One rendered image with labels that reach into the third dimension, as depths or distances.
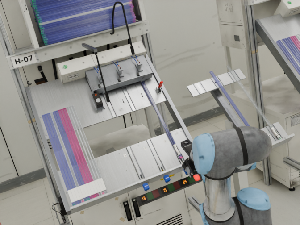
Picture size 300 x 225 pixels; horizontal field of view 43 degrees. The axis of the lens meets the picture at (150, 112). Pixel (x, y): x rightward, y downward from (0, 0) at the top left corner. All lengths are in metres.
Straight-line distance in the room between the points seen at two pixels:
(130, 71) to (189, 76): 1.99
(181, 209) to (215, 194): 1.10
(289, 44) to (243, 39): 0.34
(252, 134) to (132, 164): 0.86
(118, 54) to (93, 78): 0.20
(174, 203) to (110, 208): 0.40
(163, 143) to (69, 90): 0.58
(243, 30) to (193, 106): 1.61
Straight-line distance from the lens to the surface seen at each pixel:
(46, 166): 2.24
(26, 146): 3.73
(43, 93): 2.08
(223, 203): 1.37
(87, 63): 2.07
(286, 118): 2.58
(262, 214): 1.51
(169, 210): 2.36
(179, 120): 1.99
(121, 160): 1.87
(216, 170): 1.15
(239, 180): 2.20
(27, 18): 1.98
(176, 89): 3.96
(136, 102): 2.03
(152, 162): 1.87
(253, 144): 1.13
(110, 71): 2.06
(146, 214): 2.31
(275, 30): 2.55
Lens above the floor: 1.63
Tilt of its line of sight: 20 degrees down
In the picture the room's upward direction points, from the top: 12 degrees counter-clockwise
